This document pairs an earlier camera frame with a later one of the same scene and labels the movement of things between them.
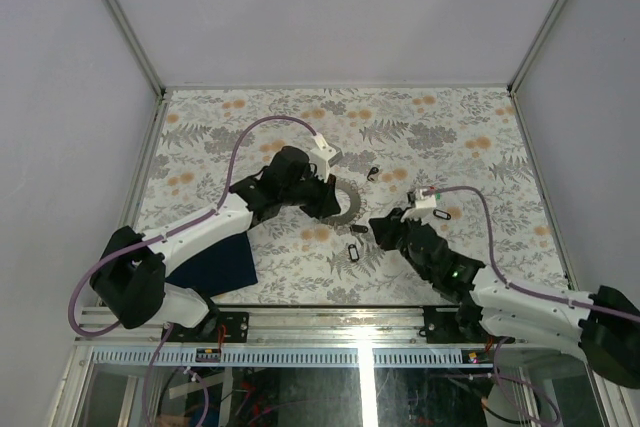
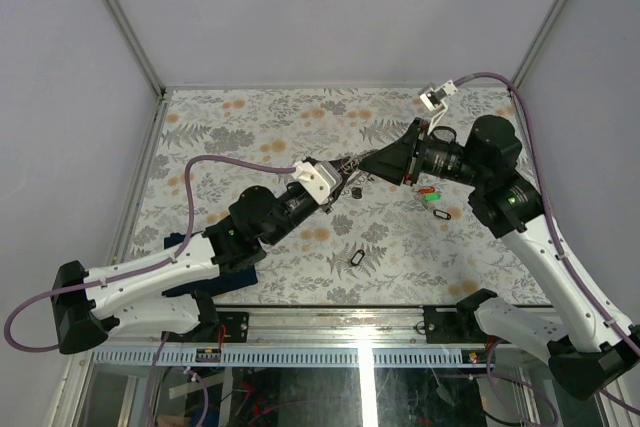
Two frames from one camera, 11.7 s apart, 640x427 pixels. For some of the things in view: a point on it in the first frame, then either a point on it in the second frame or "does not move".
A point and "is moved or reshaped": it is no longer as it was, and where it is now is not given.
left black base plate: x=236 y=326 does not move
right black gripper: x=385 y=229 → x=400 y=158
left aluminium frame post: x=122 y=18 does not move
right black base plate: x=441 y=326 does not move
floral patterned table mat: x=455 y=153 does not move
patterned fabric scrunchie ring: x=353 y=192 → x=350 y=165
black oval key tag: x=354 y=255 is moved or reshaped
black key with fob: x=441 y=214 does not move
